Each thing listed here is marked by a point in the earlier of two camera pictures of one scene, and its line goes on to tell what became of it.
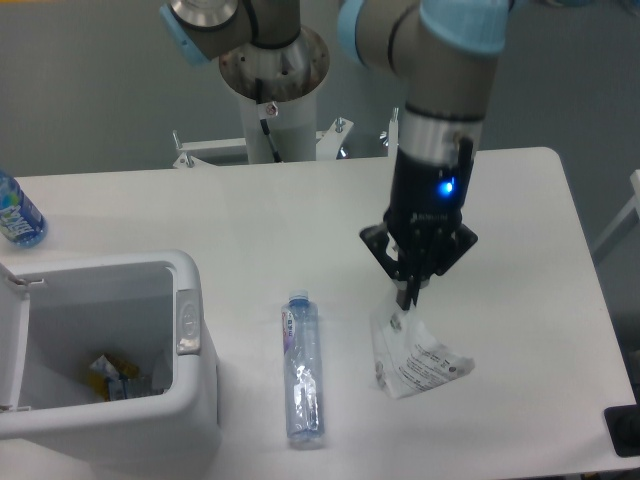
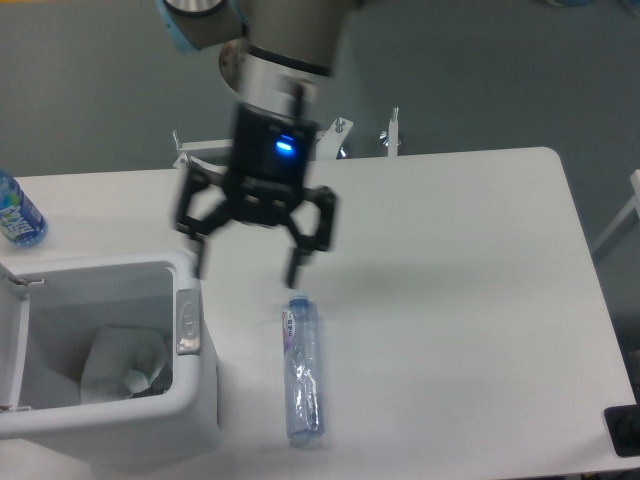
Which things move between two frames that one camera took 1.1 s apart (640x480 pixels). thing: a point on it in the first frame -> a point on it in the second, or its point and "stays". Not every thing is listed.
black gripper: [423, 236] -> [270, 166]
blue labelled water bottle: [21, 223] stays
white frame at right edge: [634, 203] stays
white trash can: [59, 313] stays
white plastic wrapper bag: [406, 358] -> [121, 361]
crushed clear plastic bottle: [304, 392] stays
